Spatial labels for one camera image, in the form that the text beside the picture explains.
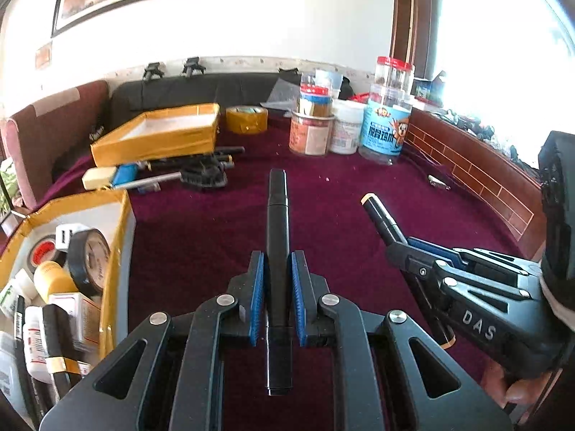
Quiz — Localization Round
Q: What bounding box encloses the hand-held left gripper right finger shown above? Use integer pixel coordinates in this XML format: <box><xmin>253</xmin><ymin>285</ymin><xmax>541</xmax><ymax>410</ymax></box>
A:
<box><xmin>291</xmin><ymin>250</ymin><xmax>514</xmax><ymax>431</ymax></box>

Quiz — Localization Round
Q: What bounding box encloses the maroon sofa cushion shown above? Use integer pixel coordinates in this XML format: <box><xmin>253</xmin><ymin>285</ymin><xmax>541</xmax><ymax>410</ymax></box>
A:
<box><xmin>0</xmin><ymin>79</ymin><xmax>111</xmax><ymax>213</ymax></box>

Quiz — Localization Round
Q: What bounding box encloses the wall switch plate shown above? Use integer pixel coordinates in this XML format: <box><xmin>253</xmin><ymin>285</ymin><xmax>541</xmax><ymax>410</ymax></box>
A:
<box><xmin>34</xmin><ymin>42</ymin><xmax>53</xmax><ymax>71</ymax></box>

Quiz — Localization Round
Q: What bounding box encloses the black marker tan cap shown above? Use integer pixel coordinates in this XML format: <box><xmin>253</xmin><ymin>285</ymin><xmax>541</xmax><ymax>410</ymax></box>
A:
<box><xmin>360</xmin><ymin>193</ymin><xmax>455</xmax><ymax>350</ymax></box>

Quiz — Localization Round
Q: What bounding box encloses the black tape roll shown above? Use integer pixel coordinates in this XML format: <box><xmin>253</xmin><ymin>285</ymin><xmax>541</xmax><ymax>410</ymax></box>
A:
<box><xmin>66</xmin><ymin>228</ymin><xmax>111</xmax><ymax>298</ymax></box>

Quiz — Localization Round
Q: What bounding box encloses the tape roll red core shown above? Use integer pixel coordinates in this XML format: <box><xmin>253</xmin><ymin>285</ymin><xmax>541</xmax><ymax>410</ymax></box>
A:
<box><xmin>24</xmin><ymin>232</ymin><xmax>69</xmax><ymax>271</ymax></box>

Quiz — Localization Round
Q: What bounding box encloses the yellow tape roll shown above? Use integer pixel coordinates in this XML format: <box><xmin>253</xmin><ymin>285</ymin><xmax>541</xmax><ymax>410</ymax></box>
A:
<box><xmin>225</xmin><ymin>105</ymin><xmax>270</xmax><ymax>135</ymax></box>

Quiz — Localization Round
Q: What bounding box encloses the maroon tablecloth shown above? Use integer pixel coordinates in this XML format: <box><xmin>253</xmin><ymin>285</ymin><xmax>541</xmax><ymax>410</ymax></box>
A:
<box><xmin>45</xmin><ymin>112</ymin><xmax>540</xmax><ymax>431</ymax></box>

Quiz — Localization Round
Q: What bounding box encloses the person's right hand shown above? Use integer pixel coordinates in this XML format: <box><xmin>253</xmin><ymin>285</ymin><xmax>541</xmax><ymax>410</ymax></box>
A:
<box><xmin>482</xmin><ymin>358</ymin><xmax>562</xmax><ymax>416</ymax></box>

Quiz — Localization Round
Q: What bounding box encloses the jar with blue lid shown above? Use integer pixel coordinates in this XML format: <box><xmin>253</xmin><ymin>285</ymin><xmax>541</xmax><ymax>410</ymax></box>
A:
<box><xmin>298</xmin><ymin>83</ymin><xmax>334</xmax><ymax>118</ymax></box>

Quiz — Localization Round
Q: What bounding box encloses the small yellow taped tray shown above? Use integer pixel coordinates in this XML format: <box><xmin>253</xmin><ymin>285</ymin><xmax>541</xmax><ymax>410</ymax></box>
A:
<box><xmin>90</xmin><ymin>102</ymin><xmax>222</xmax><ymax>168</ymax></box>

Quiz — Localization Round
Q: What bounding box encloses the black clip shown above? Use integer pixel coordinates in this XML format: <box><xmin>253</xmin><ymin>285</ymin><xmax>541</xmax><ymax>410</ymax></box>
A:
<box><xmin>142</xmin><ymin>61</ymin><xmax>169</xmax><ymax>83</ymax></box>
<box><xmin>181</xmin><ymin>56</ymin><xmax>207</xmax><ymax>77</ymax></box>

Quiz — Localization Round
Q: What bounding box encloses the clear plastic bag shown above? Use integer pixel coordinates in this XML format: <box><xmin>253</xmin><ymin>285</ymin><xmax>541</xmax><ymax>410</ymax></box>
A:
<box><xmin>262</xmin><ymin>75</ymin><xmax>303</xmax><ymax>109</ymax></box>

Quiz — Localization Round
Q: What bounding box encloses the plain black marker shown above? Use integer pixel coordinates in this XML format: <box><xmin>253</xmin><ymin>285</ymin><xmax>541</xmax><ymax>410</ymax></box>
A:
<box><xmin>264</xmin><ymin>168</ymin><xmax>294</xmax><ymax>397</ymax></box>

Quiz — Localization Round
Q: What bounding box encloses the large white plastic bottle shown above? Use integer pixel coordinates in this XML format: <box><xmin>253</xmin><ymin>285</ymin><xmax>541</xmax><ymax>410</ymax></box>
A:
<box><xmin>0</xmin><ymin>268</ymin><xmax>40</xmax><ymax>318</ymax></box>

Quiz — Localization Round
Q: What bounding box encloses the white USB charger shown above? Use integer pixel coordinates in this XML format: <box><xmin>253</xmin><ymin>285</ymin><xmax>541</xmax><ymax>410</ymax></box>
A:
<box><xmin>54</xmin><ymin>223</ymin><xmax>91</xmax><ymax>253</ymax></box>

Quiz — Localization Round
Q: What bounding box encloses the white plastic jar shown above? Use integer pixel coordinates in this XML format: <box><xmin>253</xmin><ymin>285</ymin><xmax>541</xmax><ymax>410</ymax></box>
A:
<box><xmin>329</xmin><ymin>98</ymin><xmax>366</xmax><ymax>155</ymax></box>

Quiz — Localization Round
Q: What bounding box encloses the blue plastic item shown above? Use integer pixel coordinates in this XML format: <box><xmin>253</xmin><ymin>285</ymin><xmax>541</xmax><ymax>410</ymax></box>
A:
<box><xmin>111</xmin><ymin>164</ymin><xmax>138</xmax><ymax>189</ymax></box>

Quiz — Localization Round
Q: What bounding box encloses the white eraser block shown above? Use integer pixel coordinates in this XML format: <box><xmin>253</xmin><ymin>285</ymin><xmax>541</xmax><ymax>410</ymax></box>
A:
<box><xmin>81</xmin><ymin>166</ymin><xmax>118</xmax><ymax>190</ymax></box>

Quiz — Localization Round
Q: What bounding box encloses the large yellow taped box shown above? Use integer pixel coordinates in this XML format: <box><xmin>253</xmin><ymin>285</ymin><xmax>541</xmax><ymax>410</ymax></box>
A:
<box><xmin>0</xmin><ymin>187</ymin><xmax>137</xmax><ymax>431</ymax></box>

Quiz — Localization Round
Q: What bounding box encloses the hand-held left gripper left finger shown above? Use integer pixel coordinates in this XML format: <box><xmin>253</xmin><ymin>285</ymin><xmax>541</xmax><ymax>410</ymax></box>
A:
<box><xmin>40</xmin><ymin>250</ymin><xmax>267</xmax><ymax>431</ymax></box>

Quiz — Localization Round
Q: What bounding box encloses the light blue container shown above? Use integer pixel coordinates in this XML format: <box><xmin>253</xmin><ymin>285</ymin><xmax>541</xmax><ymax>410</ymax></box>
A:
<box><xmin>313</xmin><ymin>69</ymin><xmax>345</xmax><ymax>99</ymax></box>

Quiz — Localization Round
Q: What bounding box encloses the black ribbed tool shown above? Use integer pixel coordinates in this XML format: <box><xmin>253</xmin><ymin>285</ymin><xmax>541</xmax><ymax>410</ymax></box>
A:
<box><xmin>179</xmin><ymin>161</ymin><xmax>228</xmax><ymax>190</ymax></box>

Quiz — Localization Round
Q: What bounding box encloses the wooden brick-pattern ledge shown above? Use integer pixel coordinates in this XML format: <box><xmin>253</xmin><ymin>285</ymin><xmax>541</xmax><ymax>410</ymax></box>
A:
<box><xmin>401</xmin><ymin>107</ymin><xmax>551</xmax><ymax>254</ymax></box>

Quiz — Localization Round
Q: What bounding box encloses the clear jar orange label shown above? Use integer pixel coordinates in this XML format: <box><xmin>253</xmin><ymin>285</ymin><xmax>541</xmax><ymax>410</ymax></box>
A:
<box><xmin>288</xmin><ymin>109</ymin><xmax>336</xmax><ymax>159</ymax></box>

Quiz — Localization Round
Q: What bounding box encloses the large clear jar blue label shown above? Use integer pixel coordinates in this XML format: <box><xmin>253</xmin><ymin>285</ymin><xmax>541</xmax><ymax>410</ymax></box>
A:
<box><xmin>358</xmin><ymin>83</ymin><xmax>414</xmax><ymax>165</ymax></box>

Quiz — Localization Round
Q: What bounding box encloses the wooden window frame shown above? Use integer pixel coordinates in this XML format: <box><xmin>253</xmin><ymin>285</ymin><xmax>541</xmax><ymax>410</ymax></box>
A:
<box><xmin>390</xmin><ymin>0</ymin><xmax>444</xmax><ymax>82</ymax></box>

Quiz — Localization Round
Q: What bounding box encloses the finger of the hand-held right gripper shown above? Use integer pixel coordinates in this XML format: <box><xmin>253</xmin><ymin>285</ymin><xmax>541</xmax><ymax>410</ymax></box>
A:
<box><xmin>406</xmin><ymin>235</ymin><xmax>543</xmax><ymax>296</ymax></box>
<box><xmin>385</xmin><ymin>241</ymin><xmax>536</xmax><ymax>311</ymax></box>

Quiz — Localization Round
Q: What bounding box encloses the clear jar red lid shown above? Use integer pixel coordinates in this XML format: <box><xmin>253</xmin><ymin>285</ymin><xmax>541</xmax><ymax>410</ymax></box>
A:
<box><xmin>374</xmin><ymin>55</ymin><xmax>416</xmax><ymax>100</ymax></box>

